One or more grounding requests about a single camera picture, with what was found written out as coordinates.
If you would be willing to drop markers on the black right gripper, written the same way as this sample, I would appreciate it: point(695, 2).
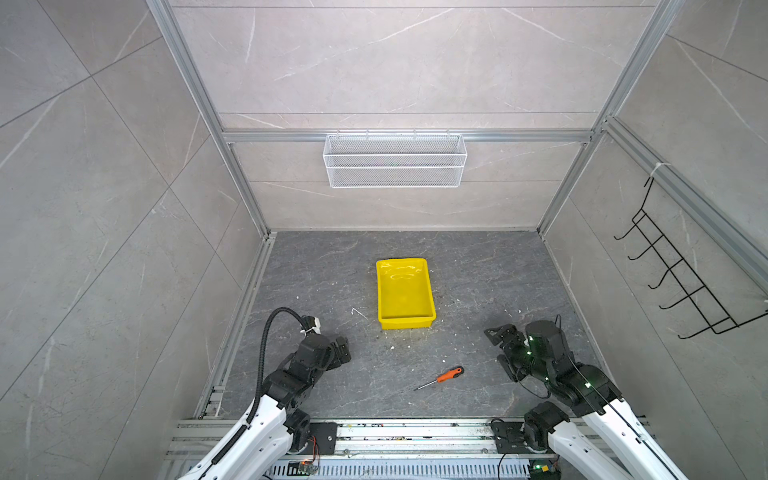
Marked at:
point(506, 331)

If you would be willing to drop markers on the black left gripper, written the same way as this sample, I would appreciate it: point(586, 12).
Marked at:
point(337, 359)

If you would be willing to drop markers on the orange black screwdriver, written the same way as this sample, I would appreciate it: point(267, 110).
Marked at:
point(448, 375)

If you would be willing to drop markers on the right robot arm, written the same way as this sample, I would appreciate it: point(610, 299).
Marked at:
point(584, 418)

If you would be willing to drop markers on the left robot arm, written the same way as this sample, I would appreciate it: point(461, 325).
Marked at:
point(274, 424)

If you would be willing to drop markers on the yellow plastic bin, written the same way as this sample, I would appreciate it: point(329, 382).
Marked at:
point(404, 294)

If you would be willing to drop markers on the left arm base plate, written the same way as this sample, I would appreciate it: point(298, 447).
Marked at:
point(315, 437)

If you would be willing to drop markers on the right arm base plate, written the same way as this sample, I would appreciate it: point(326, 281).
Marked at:
point(513, 437)

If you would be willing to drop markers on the black wire hook rack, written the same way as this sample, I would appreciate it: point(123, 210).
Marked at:
point(679, 271)

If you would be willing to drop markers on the aluminium front rail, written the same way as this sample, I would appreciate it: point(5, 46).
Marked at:
point(417, 449)

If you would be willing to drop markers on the white wire mesh basket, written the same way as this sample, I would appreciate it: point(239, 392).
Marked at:
point(415, 160)

